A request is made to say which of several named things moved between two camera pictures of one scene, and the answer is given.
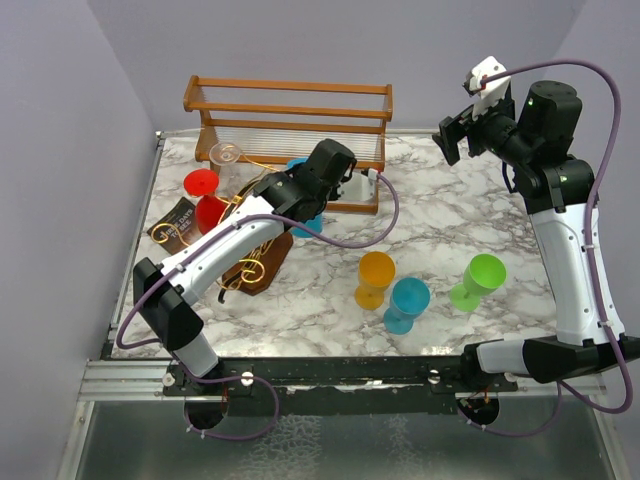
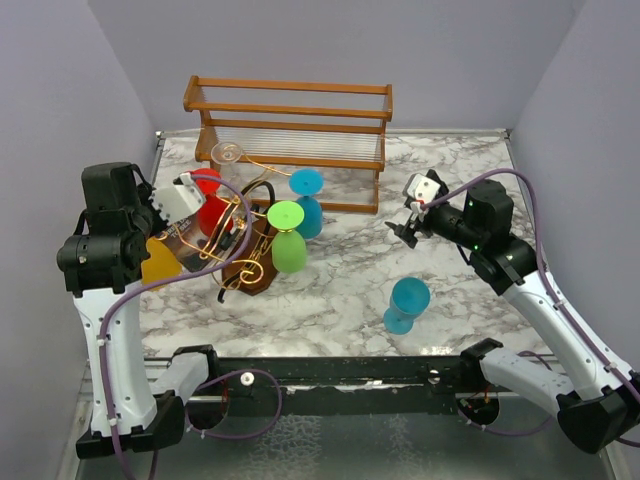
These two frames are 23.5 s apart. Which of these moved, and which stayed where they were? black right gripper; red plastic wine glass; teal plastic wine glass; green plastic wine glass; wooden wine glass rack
Moved: black right gripper; green plastic wine glass
Stayed: red plastic wine glass; teal plastic wine glass; wooden wine glass rack
